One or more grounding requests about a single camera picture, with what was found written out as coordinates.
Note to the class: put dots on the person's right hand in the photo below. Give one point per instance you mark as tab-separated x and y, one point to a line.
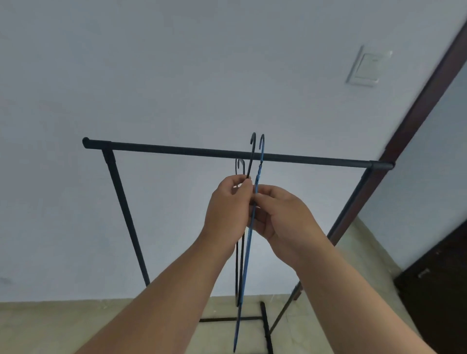
288	226

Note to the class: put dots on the person's left hand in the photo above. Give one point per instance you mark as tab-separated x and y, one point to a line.
224	215

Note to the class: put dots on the person's left thumb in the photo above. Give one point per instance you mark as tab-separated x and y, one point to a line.
247	191

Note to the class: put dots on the person's right thumb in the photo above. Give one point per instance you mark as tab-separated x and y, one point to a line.
264	202

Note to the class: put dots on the person's right forearm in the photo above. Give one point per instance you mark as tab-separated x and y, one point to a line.
350	306

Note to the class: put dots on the person's left forearm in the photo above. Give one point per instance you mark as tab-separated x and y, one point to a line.
164	302

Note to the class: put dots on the black metal clothes rack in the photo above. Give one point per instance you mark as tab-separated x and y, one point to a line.
182	150

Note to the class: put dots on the dark brown door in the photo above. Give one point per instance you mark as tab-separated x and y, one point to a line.
437	291

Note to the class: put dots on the white wall light switch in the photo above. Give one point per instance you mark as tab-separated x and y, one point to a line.
368	67

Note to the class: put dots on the brown wooden door frame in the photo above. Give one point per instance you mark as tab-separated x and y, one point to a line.
419	109

